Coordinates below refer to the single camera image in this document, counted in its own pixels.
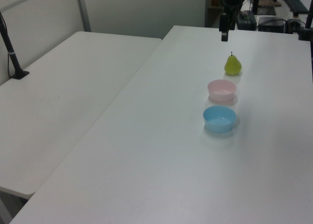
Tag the pink plastic bowl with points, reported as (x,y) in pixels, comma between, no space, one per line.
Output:
(221,90)

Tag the green pear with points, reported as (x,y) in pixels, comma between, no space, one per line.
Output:
(232,66)

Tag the black box computer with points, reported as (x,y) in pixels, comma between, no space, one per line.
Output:
(271,24)

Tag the black clamped camera pole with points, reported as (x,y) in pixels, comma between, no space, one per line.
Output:
(306,26)

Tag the dark device with green part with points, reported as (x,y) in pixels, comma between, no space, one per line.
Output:
(245,19)

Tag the black camera pole with base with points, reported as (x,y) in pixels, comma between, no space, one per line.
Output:
(9,50)

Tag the grey partition post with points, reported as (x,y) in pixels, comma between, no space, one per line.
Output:
(83,11)

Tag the black keyboard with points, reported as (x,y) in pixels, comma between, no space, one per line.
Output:
(294,2)

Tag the blue plastic bowl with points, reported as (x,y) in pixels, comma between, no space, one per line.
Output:
(219,122)

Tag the black monitor stand pole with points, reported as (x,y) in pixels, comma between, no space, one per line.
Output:
(256,1)

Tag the white side table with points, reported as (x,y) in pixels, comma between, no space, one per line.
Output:
(61,99)

